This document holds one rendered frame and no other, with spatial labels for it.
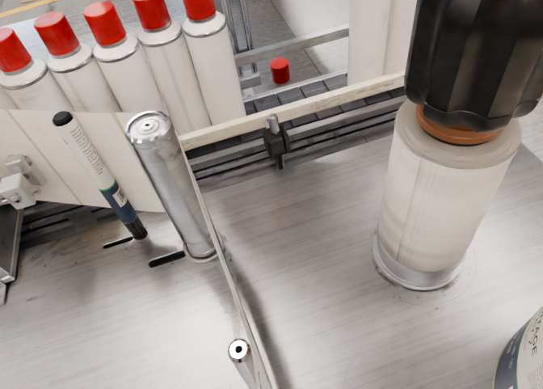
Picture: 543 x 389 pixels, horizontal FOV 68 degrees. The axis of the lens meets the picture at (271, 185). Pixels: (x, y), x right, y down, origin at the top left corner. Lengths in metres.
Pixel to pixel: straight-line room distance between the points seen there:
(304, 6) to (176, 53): 0.51
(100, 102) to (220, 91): 0.14
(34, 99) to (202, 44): 0.19
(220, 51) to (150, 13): 0.08
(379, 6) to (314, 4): 0.43
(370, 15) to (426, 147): 0.29
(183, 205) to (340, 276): 0.18
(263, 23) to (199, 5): 0.46
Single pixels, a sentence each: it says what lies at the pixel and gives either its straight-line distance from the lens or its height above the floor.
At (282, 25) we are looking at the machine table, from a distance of 0.91.
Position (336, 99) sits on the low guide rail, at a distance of 0.58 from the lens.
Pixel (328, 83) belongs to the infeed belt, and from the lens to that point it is 0.65.
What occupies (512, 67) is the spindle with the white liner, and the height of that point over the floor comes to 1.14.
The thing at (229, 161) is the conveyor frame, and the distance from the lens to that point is 0.58.
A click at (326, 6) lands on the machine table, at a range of 0.97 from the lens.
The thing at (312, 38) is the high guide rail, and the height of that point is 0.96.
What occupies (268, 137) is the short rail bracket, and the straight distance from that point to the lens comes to 0.51.
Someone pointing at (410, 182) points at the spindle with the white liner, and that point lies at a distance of 0.32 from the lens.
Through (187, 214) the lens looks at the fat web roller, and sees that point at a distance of 0.39.
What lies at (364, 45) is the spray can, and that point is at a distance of 0.58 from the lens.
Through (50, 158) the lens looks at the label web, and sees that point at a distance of 0.47.
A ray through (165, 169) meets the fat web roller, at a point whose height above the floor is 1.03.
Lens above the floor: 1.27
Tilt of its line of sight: 50 degrees down
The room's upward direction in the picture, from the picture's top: 10 degrees counter-clockwise
